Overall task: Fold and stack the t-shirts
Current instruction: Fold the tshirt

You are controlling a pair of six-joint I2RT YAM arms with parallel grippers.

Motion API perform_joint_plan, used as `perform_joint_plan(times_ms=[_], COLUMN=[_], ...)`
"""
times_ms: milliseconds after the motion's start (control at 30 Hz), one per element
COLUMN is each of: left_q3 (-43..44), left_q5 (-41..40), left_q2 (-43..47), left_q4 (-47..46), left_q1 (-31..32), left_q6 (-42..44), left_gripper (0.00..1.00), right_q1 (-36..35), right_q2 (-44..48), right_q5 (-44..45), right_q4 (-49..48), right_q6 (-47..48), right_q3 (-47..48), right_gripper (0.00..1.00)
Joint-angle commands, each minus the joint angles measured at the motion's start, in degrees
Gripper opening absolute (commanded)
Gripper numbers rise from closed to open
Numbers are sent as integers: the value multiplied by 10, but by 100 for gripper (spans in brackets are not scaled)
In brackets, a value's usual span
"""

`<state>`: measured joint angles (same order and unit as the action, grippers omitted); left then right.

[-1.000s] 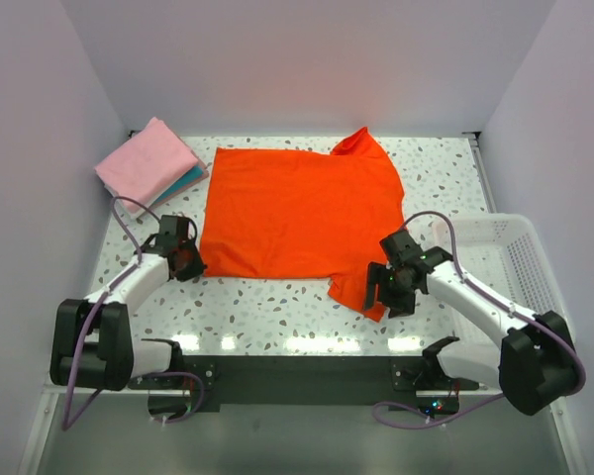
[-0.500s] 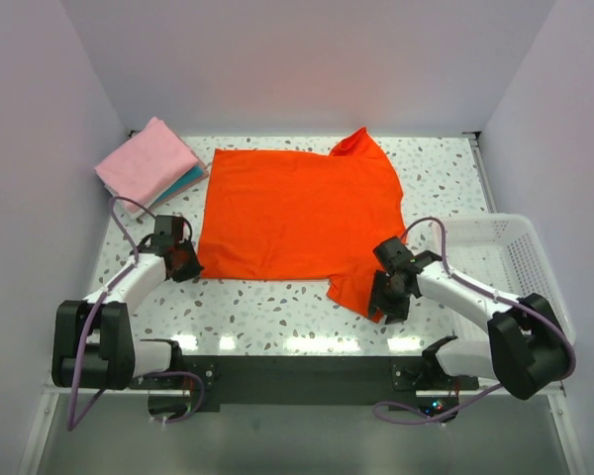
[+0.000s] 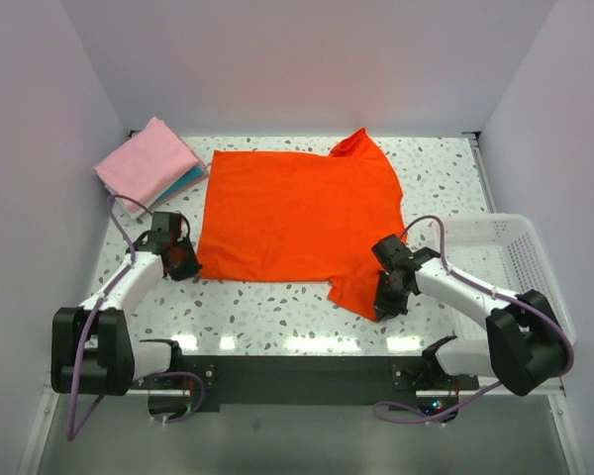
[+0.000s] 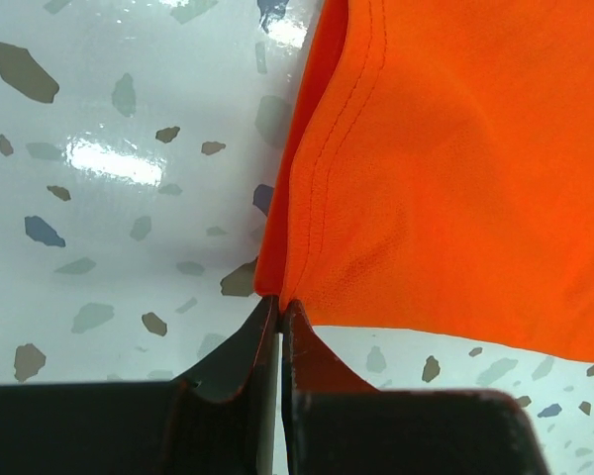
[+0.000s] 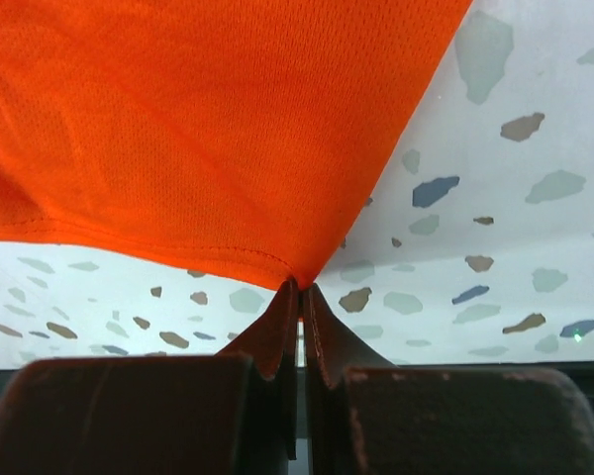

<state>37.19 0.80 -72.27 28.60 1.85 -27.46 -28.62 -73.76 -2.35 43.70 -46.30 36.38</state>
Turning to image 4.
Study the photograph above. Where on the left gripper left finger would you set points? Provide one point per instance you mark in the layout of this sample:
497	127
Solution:
217	417

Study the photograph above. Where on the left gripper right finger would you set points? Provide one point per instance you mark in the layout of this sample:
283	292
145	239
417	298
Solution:
337	423

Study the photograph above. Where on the orange t shirt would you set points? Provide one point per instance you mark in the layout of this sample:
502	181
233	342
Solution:
439	174

